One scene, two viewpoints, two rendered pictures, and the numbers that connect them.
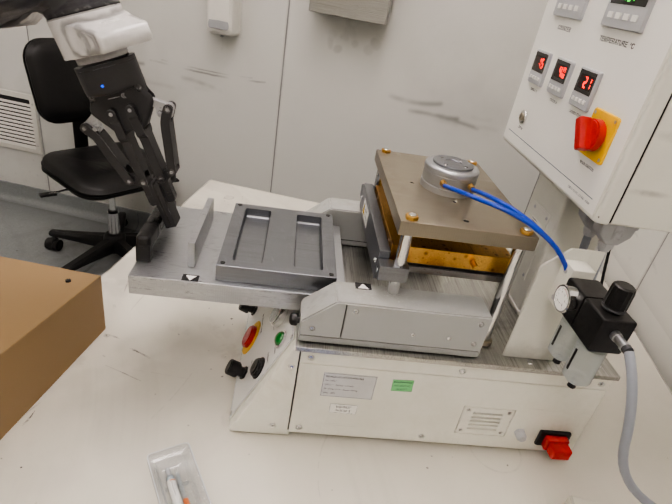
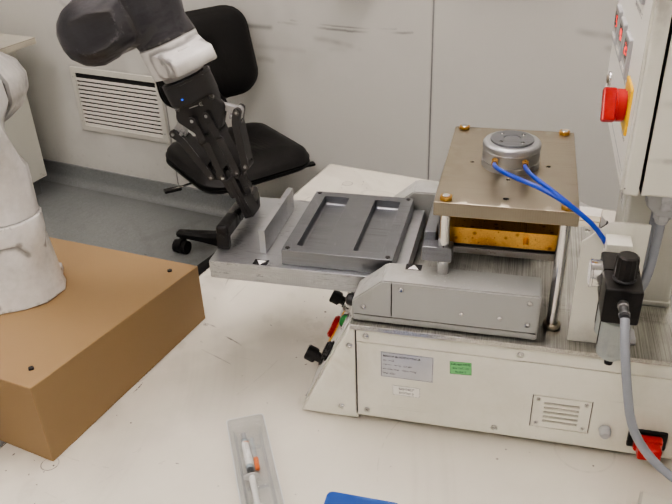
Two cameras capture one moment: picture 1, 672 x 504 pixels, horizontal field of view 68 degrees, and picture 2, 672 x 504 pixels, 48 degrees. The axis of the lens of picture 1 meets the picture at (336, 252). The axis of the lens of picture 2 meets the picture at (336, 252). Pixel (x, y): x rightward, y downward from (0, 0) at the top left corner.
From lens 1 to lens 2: 0.44 m
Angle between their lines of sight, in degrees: 19
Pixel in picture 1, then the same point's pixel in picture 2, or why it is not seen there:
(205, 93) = (342, 54)
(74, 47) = (159, 72)
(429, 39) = not seen: outside the picture
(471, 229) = (505, 207)
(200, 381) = (284, 367)
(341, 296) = (387, 276)
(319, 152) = (487, 115)
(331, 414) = (396, 397)
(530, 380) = (599, 367)
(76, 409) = (175, 383)
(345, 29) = not seen: outside the picture
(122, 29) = (191, 55)
